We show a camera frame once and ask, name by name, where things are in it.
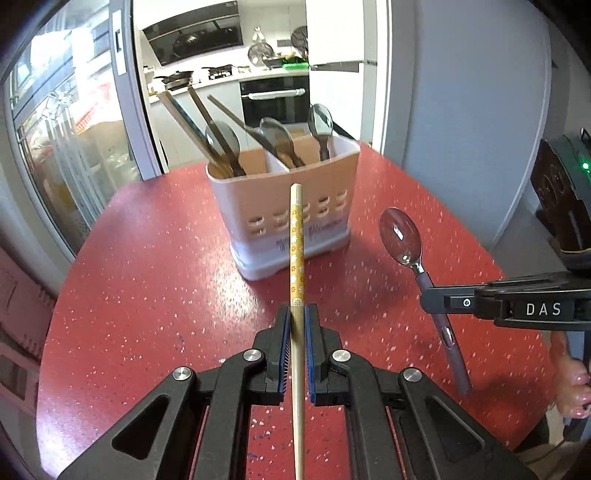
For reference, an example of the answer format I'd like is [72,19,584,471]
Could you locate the white refrigerator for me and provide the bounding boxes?
[305,0,389,153]

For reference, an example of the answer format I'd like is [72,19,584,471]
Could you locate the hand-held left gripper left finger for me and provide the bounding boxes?
[58,304,293,480]

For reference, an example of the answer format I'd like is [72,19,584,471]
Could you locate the blue patterned chopstick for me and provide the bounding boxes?
[158,91,227,178]

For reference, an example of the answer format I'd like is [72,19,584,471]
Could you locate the black wok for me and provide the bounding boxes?
[154,69,195,90]

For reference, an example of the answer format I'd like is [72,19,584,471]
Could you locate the purple handled metal spoon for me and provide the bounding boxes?
[379,208,472,397]

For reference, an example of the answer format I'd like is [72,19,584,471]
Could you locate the brown wooden chopstick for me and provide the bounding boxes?
[187,86,247,177]

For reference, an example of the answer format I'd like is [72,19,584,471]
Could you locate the black built-in oven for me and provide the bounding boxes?
[239,75,311,126]

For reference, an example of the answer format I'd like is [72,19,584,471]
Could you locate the white wall cabinet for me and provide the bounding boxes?
[131,0,241,31]

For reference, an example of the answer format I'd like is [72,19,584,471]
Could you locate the sliding glass door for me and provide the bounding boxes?
[0,0,167,259]

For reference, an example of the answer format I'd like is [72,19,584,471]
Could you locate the red plastic basket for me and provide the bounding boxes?
[74,108,118,134]

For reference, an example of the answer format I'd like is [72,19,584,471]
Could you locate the white pink utensil holder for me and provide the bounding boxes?
[205,137,362,281]

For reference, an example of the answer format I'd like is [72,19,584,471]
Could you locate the metal colander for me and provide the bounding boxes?
[247,27,274,64]

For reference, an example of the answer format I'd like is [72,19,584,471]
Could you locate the black range hood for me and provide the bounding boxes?
[141,18,244,66]

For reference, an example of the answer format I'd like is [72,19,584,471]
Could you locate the person's right hand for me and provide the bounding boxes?
[550,331,591,422]

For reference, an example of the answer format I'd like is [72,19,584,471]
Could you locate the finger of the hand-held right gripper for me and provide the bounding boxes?
[475,273,591,289]
[419,284,591,329]

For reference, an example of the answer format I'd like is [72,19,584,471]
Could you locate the orange floral chopstick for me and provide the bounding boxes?
[288,183,308,480]

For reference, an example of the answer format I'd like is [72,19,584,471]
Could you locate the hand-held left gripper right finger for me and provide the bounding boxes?
[305,304,539,480]

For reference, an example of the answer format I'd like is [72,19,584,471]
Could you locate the grey handled metal spoon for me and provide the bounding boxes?
[307,103,334,162]

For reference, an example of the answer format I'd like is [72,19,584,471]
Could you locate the spoons in holder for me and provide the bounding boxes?
[206,95,280,158]

